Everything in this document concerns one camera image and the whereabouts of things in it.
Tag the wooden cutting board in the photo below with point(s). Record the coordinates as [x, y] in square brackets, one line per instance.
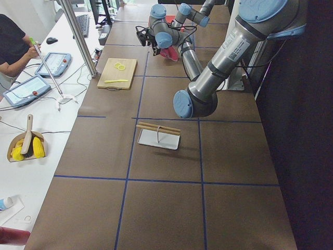
[110, 72]

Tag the aluminium frame post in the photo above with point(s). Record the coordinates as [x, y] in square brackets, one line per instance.
[71, 18]

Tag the pink cleaning cloth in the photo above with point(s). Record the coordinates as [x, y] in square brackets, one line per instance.
[169, 53]

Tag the reacher grabber stick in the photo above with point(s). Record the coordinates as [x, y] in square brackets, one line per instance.
[62, 95]

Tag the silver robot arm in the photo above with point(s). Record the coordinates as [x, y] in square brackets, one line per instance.
[257, 21]
[172, 40]

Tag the lower teach pendant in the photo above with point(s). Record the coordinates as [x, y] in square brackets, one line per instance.
[27, 91]

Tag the black computer mouse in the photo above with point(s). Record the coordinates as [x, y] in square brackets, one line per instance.
[51, 40]

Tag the person in black shirt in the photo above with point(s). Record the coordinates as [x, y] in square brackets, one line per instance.
[16, 48]

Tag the wooden dustpan with brush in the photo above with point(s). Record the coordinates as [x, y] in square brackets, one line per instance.
[28, 145]

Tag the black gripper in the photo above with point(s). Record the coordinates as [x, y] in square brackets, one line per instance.
[154, 48]

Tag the upper teach pendant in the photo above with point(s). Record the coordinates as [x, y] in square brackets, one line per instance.
[57, 63]

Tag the black keyboard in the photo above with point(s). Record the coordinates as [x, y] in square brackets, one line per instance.
[83, 22]

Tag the teach pendant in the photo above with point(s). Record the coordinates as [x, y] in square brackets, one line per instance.
[57, 63]
[27, 91]

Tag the yellow plastic knife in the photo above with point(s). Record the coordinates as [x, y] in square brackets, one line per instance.
[115, 81]

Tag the white tube bottle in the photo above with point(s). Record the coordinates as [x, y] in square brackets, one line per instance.
[6, 203]

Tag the white towel rack stand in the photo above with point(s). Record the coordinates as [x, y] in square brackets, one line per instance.
[158, 136]

